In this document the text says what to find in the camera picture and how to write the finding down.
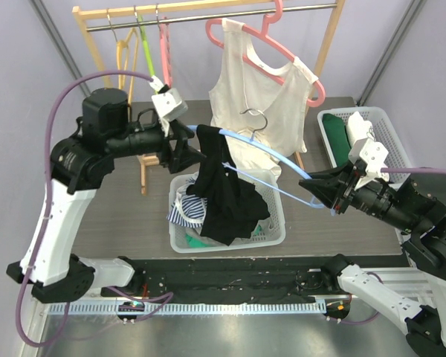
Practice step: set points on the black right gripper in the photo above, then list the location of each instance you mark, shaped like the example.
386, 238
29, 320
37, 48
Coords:
345, 192

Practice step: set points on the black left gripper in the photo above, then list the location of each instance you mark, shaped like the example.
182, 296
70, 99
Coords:
183, 155

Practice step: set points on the light blue hanger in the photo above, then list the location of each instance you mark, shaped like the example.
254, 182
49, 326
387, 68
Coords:
301, 172

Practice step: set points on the blue striped tank top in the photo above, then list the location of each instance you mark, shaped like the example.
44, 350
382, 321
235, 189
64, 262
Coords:
187, 210

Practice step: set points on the black tank top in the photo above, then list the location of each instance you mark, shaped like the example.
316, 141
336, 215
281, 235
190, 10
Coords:
234, 207

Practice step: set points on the white tank top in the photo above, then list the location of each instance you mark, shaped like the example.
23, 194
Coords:
258, 101

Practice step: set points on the green tank top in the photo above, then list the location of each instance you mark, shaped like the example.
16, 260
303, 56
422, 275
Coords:
195, 240

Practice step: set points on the yellow plastic hanger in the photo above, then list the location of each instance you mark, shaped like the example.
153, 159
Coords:
126, 57

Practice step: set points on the pink hanger with striped top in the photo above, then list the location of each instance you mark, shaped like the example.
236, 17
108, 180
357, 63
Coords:
164, 41

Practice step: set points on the lime green hanger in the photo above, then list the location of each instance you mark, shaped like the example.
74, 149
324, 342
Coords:
145, 43

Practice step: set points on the pink hanger with white top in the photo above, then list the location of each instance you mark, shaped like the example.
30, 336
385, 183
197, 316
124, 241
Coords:
262, 35

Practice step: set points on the grey tank top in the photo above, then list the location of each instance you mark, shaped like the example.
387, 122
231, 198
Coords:
267, 227

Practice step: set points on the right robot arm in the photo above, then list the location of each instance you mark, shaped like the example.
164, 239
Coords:
418, 210

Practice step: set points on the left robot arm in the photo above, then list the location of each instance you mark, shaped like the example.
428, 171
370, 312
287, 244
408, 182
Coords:
78, 165

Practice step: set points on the white basket with folded clothes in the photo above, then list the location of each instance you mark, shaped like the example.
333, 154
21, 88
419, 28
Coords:
383, 129

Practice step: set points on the folded dark green garment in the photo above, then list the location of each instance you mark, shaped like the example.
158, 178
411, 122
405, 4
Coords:
335, 130

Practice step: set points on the folded white printed garment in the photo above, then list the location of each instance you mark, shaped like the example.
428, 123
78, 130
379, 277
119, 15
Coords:
357, 128

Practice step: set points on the white plastic laundry basket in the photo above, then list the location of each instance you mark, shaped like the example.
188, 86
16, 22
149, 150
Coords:
272, 198

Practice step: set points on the wooden clothes rack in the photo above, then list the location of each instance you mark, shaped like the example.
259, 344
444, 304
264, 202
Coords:
82, 16

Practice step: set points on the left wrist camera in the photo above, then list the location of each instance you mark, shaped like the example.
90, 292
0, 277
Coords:
167, 102

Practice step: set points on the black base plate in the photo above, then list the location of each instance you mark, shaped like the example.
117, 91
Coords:
227, 281

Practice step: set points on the white slotted cable duct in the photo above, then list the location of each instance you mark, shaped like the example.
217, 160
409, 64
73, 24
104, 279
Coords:
118, 307

